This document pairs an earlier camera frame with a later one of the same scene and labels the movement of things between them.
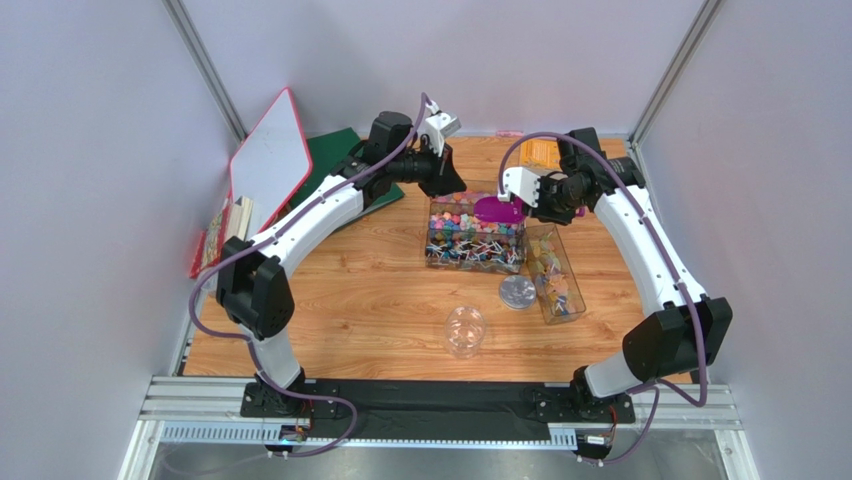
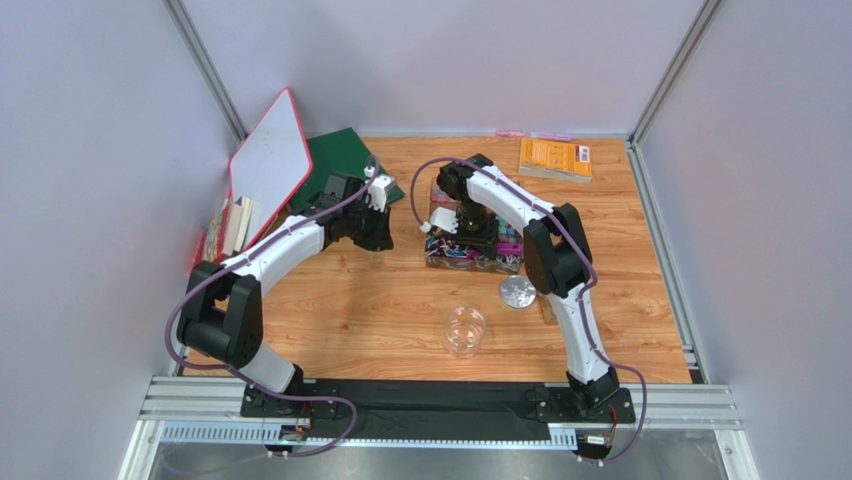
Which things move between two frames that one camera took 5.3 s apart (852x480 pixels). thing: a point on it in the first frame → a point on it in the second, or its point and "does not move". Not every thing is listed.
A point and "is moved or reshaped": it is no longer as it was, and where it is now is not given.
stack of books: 232,221 does not move
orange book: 540,152 does not move
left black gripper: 444,180 → 381,238
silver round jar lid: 517,292 does not move
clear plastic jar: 464,328 does not move
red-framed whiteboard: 272,163 does not move
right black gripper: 540,197 → 475,237
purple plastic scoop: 490,208 is moved or reshaped
